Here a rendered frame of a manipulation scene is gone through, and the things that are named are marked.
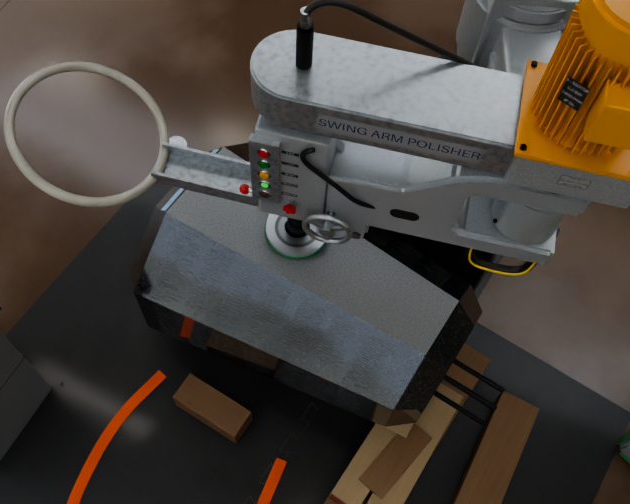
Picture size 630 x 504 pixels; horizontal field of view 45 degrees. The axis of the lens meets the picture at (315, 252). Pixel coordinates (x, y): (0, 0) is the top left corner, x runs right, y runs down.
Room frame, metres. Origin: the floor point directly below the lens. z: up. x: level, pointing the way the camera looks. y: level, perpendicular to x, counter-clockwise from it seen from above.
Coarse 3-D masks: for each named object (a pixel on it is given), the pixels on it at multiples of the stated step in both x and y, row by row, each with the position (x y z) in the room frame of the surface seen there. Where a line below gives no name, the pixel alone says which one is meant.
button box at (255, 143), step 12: (252, 144) 1.11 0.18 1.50; (264, 144) 1.11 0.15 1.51; (276, 144) 1.11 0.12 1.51; (252, 156) 1.11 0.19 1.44; (276, 156) 1.10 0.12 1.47; (252, 168) 1.11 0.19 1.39; (276, 168) 1.10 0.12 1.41; (252, 180) 1.11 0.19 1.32; (264, 180) 1.11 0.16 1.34; (276, 180) 1.10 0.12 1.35; (252, 192) 1.11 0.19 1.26; (276, 192) 1.10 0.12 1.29
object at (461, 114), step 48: (288, 48) 1.27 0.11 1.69; (336, 48) 1.28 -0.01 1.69; (384, 48) 1.29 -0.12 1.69; (288, 96) 1.12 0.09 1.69; (336, 96) 1.14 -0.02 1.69; (384, 96) 1.15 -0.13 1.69; (432, 96) 1.16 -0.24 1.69; (480, 96) 1.17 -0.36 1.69; (384, 144) 1.08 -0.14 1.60; (432, 144) 1.06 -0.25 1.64; (480, 144) 1.05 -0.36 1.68; (576, 192) 0.99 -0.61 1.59; (624, 192) 0.98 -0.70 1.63
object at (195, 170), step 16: (176, 160) 1.31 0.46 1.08; (192, 160) 1.32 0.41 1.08; (208, 160) 1.32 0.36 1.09; (224, 160) 1.31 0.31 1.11; (240, 160) 1.31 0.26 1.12; (160, 176) 1.23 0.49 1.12; (176, 176) 1.23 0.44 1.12; (192, 176) 1.26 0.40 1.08; (208, 176) 1.27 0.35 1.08; (224, 176) 1.27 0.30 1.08; (240, 176) 1.28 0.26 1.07; (208, 192) 1.20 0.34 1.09; (224, 192) 1.20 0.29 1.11; (240, 192) 1.20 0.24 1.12; (336, 224) 1.14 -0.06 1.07
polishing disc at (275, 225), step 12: (276, 216) 1.26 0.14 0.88; (276, 228) 1.21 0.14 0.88; (312, 228) 1.22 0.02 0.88; (276, 240) 1.17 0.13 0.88; (288, 240) 1.17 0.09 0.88; (300, 240) 1.17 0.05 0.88; (312, 240) 1.18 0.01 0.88; (288, 252) 1.13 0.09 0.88; (300, 252) 1.13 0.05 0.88; (312, 252) 1.13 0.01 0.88
